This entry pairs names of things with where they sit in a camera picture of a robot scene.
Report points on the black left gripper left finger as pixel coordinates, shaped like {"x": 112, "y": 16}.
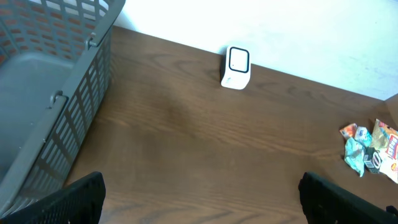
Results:
{"x": 80, "y": 202}

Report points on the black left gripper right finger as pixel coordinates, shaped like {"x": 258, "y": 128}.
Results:
{"x": 325, "y": 202}

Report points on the green Kleenex tissue pack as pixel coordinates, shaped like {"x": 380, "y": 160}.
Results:
{"x": 354, "y": 156}

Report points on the dark green scrub pad pack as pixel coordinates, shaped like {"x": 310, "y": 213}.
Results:
{"x": 372, "y": 160}

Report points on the small orange tissue pack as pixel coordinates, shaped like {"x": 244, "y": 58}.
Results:
{"x": 349, "y": 131}

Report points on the orange wet sheet package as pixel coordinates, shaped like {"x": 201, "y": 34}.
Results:
{"x": 384, "y": 140}

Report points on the small teal tissue pack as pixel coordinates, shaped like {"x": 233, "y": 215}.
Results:
{"x": 363, "y": 136}

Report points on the dark grey plastic mesh basket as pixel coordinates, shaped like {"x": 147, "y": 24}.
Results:
{"x": 55, "y": 70}

